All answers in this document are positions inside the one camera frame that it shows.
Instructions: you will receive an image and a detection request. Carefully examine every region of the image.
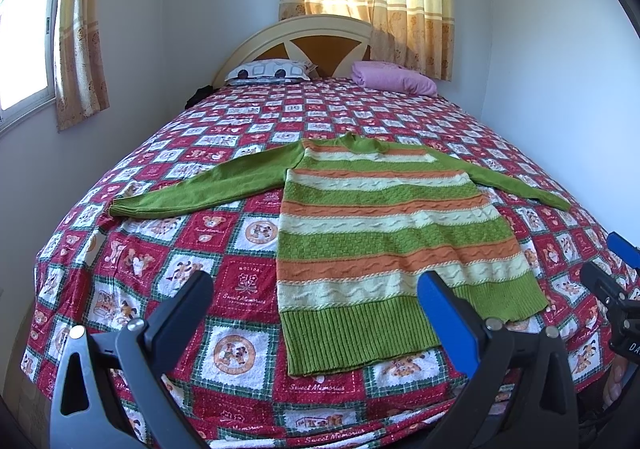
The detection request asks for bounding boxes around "green orange striped knit sweater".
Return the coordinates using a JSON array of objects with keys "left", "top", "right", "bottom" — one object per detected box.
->
[{"left": 108, "top": 134, "right": 570, "bottom": 377}]

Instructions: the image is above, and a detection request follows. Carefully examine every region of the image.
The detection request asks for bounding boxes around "person's right hand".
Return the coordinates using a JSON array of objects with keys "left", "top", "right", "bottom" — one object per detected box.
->
[{"left": 603, "top": 356, "right": 637, "bottom": 409}]

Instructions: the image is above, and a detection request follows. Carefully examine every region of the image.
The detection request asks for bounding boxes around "red patchwork teddy bedspread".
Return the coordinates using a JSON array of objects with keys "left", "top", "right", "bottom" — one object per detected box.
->
[{"left": 19, "top": 75, "right": 640, "bottom": 449}]

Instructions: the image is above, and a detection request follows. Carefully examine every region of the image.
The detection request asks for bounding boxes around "pink pillow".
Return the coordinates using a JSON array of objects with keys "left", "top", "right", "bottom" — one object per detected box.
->
[{"left": 352, "top": 60, "right": 437, "bottom": 97}]

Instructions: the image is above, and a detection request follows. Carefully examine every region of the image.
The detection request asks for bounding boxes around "cream and wood headboard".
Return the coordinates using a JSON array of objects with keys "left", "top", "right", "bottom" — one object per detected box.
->
[{"left": 212, "top": 15, "right": 372, "bottom": 87}]

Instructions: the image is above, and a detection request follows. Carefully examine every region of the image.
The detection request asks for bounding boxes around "white patterned pillow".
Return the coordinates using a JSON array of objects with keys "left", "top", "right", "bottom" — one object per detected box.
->
[{"left": 224, "top": 58, "right": 317, "bottom": 86}]

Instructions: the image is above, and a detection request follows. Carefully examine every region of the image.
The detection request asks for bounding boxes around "yellow curtain at left window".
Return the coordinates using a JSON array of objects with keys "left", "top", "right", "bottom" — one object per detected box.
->
[{"left": 53, "top": 0, "right": 110, "bottom": 132}]

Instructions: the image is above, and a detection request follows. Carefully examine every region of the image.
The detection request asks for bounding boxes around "dark object beside bed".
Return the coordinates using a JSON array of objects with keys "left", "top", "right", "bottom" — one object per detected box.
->
[{"left": 184, "top": 85, "right": 216, "bottom": 110}]

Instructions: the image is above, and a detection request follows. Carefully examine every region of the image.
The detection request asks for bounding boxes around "left window frame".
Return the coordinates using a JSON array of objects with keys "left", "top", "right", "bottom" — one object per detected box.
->
[{"left": 1, "top": 0, "right": 58, "bottom": 131}]

